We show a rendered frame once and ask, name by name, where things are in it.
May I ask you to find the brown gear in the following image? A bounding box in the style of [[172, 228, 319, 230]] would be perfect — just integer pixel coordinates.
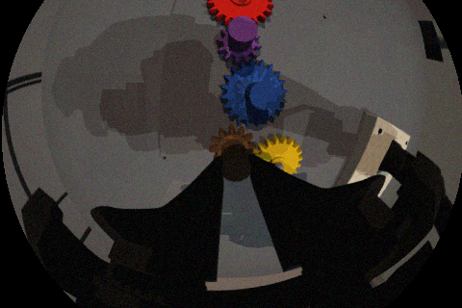
[[209, 123, 255, 182]]

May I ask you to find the blue gear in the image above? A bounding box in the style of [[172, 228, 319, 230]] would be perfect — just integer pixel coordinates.
[[219, 59, 288, 126]]

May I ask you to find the red gear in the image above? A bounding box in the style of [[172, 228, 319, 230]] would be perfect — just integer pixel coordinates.
[[205, 0, 273, 27]]

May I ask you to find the yellow gear with black stripe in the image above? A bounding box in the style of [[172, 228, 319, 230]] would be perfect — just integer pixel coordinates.
[[253, 135, 303, 174]]

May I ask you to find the purple gear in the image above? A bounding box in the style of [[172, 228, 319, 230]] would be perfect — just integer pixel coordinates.
[[216, 16, 262, 65]]

